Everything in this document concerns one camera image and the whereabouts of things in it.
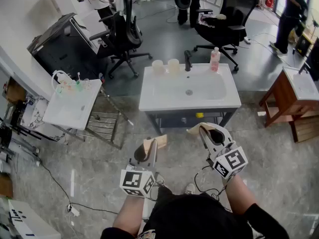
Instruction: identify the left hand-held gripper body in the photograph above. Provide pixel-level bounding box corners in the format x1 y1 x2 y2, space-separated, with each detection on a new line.
120 158 159 198

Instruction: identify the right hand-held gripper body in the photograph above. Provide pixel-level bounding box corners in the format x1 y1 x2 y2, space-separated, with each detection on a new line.
206 141 249 180

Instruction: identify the beige paper strip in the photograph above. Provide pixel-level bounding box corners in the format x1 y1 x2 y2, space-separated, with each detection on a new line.
186 122 220 136

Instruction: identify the kraft paper wrapper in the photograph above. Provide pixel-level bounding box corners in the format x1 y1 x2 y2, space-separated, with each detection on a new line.
144 134 168 154

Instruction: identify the translucent plastic cup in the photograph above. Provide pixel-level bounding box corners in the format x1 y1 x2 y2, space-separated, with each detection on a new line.
152 60 165 76
167 58 180 74

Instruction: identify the person's right forearm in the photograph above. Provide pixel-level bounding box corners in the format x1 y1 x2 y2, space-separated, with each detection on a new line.
221 175 257 216

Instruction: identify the person's left forearm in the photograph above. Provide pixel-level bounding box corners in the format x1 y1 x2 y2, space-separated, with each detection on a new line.
112 195 146 236

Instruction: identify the dark metal sink stand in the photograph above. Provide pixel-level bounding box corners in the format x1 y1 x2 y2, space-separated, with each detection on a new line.
144 107 236 143

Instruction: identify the wooden sink stand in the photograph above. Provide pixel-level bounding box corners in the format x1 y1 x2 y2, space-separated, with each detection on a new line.
259 68 319 144

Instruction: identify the white ceramic sink basin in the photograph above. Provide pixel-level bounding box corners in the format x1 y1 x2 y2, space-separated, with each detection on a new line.
139 63 242 112

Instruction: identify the person's black shirt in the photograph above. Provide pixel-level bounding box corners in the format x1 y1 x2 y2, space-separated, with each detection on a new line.
101 187 291 239

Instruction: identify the pink lotion bottle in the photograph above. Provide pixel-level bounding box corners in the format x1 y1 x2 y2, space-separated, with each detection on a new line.
209 47 221 72

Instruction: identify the black sink faucet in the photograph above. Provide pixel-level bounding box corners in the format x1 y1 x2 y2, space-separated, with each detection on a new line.
183 50 193 72

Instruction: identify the white table with clutter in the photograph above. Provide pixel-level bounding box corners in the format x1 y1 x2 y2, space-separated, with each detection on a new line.
42 78 103 131

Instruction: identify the white countertop sink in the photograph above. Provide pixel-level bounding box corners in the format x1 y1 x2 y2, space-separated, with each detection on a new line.
283 66 319 101

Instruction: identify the short black faucet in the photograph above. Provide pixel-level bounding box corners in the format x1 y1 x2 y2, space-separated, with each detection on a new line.
298 62 311 76

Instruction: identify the white bottle with tube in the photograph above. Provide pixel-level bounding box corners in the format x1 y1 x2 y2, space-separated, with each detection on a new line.
51 70 73 91

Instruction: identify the marble patterned cabinet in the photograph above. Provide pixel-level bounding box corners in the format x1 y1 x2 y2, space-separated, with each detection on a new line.
19 96 66 142

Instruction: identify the white device box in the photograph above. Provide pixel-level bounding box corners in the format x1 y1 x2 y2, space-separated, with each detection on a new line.
7 199 62 239

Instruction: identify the pile of clothes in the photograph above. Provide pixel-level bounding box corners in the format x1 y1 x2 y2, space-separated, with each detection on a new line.
198 12 227 29

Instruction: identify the black mesh office chair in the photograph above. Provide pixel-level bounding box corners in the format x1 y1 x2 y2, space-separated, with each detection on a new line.
89 0 153 79
193 0 259 72

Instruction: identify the cardboard box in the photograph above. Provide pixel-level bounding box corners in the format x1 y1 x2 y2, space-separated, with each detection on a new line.
5 77 27 104

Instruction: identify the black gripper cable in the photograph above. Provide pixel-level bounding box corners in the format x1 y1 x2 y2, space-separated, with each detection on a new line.
194 165 234 213

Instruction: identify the black floor cable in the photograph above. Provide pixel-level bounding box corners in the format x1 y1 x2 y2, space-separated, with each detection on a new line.
39 163 120 215

